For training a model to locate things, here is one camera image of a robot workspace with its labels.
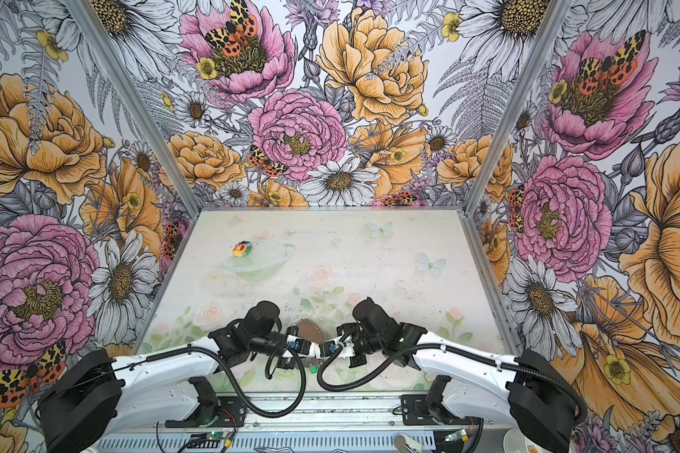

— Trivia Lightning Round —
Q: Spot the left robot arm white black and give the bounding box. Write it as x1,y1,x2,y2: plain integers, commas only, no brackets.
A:
37,301,311,452

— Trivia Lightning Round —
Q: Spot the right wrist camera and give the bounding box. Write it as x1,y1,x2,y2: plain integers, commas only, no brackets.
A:
319,337,355,359

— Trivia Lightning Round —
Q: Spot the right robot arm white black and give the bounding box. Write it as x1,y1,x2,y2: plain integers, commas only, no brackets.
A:
336,298,589,452

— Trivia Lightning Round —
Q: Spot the colourful small toy ball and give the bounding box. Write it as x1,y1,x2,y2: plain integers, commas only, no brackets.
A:
232,241,252,258

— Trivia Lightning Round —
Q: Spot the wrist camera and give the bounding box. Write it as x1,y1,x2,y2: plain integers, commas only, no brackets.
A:
319,337,355,359
287,335,320,359

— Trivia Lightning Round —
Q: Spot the white paper cup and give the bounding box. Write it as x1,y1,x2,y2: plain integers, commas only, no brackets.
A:
502,428,540,453

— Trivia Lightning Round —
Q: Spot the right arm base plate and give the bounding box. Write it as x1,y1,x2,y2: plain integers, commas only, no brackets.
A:
400,394,471,426

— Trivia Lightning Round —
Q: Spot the aluminium front rail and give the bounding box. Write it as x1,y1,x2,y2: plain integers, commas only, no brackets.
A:
105,384,517,435

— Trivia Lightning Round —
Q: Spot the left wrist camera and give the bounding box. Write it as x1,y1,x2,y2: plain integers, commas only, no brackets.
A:
287,335,320,359

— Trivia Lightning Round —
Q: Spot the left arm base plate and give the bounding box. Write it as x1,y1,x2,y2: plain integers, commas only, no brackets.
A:
164,396,249,428

